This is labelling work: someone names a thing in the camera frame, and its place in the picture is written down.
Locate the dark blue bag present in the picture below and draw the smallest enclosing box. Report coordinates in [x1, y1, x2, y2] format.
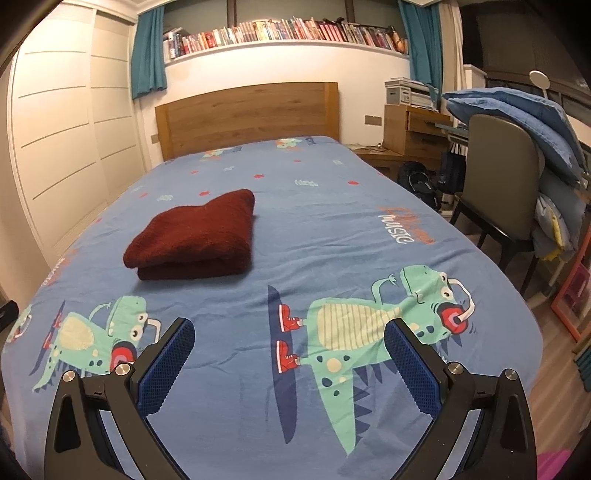
[438, 142, 468, 193]

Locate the wooden desk hutch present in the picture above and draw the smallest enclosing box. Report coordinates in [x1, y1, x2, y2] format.
[383, 104, 456, 158]

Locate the wooden headboard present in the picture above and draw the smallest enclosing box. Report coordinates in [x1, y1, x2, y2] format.
[154, 82, 341, 162]

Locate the black backpack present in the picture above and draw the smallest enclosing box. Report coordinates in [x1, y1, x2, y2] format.
[397, 161, 442, 211]

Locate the white printer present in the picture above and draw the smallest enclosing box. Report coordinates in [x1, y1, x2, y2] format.
[384, 78, 440, 110]

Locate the white wardrobe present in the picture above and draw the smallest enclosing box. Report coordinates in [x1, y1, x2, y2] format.
[9, 9, 160, 273]

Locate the row of books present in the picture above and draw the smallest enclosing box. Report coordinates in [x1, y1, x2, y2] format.
[163, 16, 410, 60]

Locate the grey chair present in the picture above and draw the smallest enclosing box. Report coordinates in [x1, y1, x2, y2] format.
[450, 113, 548, 297]

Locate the teal curtain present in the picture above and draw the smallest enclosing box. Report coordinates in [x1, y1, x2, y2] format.
[131, 6, 168, 100]
[398, 0, 444, 90]

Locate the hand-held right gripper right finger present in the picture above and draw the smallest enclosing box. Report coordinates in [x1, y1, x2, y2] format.
[384, 318, 539, 480]

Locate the blue dinosaur print bed sheet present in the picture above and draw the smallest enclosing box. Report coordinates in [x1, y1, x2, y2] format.
[0, 135, 544, 480]

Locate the dark red sweater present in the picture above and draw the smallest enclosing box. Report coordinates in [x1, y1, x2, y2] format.
[123, 188, 256, 281]

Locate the blue quilt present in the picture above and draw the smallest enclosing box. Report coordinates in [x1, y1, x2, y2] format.
[441, 85, 591, 186]

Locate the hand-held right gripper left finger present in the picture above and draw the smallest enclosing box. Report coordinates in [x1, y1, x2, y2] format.
[44, 318, 197, 480]

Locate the pink storage box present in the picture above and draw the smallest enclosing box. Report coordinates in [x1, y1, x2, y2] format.
[551, 251, 591, 342]

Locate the white round lamp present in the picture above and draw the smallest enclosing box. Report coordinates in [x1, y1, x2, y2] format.
[529, 70, 551, 100]

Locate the wooden desk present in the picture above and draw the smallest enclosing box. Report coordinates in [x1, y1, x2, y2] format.
[346, 143, 445, 184]

